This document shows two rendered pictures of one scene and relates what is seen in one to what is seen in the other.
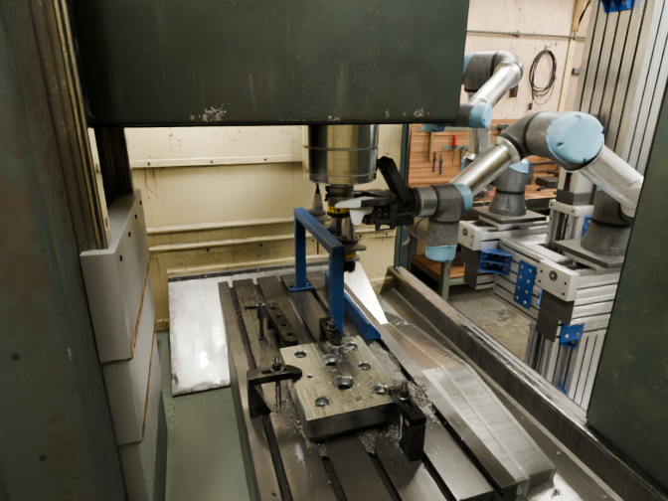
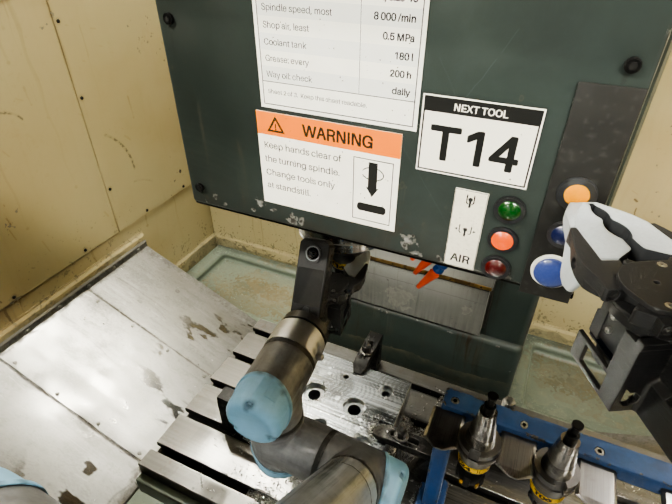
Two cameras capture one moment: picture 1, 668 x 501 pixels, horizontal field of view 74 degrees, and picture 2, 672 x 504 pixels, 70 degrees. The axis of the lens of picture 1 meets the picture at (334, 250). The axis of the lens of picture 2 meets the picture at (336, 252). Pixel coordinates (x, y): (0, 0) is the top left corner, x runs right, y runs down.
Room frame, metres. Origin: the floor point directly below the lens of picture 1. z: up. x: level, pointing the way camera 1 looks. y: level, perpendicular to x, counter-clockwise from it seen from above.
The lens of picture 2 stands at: (1.39, -0.51, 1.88)
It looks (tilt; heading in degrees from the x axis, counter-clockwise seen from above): 36 degrees down; 133
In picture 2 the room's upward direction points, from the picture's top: straight up
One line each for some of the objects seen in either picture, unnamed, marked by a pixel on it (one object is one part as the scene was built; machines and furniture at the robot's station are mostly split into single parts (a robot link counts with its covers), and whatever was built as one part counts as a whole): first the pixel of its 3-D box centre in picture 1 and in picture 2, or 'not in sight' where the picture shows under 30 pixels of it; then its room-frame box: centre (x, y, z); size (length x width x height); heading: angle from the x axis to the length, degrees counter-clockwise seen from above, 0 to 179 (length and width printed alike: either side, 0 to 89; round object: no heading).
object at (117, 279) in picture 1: (137, 332); (411, 240); (0.82, 0.41, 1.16); 0.48 x 0.05 x 0.51; 18
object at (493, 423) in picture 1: (429, 384); not in sight; (1.27, -0.33, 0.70); 0.90 x 0.30 x 0.16; 18
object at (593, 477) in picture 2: not in sight; (596, 487); (1.42, 0.01, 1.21); 0.07 x 0.05 x 0.01; 108
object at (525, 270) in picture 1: (524, 284); not in sight; (1.59, -0.74, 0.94); 0.09 x 0.01 x 0.18; 18
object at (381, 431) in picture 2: (330, 338); (402, 447); (1.11, 0.01, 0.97); 0.13 x 0.03 x 0.15; 18
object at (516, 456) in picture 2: not in sight; (515, 457); (1.32, -0.03, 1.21); 0.07 x 0.05 x 0.01; 108
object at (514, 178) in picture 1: (510, 172); not in sight; (1.85, -0.73, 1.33); 0.13 x 0.12 x 0.14; 52
